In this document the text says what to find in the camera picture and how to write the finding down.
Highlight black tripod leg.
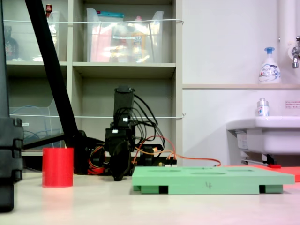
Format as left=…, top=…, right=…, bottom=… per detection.
left=22, top=0, right=90, bottom=175

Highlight circuit board with wires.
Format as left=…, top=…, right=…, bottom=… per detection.
left=158, top=161, right=178, bottom=168

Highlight beige shelf unit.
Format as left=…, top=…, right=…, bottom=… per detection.
left=0, top=0, right=183, bottom=157

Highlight red cylinder block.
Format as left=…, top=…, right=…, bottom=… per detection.
left=42, top=147, right=75, bottom=188

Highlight dark glass bottle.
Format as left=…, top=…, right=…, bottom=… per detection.
left=3, top=25, right=19, bottom=61

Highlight red yellow wire bundle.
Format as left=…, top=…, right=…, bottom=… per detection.
left=88, top=145, right=105, bottom=176

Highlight metal faucet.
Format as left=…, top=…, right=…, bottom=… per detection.
left=287, top=36, right=300, bottom=69

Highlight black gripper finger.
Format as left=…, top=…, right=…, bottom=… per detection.
left=110, top=142, right=131, bottom=182

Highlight clear plastic file tray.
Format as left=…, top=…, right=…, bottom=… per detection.
left=9, top=99, right=64, bottom=147

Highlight thin orange cable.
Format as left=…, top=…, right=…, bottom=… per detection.
left=135, top=135, right=222, bottom=167

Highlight green shape sorter board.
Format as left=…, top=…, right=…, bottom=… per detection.
left=131, top=165, right=295, bottom=195

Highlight white foam soap bottle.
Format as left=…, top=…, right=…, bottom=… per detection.
left=258, top=46, right=282, bottom=84

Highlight clear plastic bin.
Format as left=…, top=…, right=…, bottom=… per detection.
left=3, top=11, right=61, bottom=62

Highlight white sink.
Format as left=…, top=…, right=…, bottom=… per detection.
left=226, top=116, right=300, bottom=165

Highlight small silver white bottle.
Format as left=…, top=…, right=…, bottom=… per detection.
left=256, top=97, right=270, bottom=117

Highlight thin black motor wires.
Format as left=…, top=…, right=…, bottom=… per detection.
left=131, top=93, right=165, bottom=147

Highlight clear plastic storage box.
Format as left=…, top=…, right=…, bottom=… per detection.
left=86, top=8, right=165, bottom=63

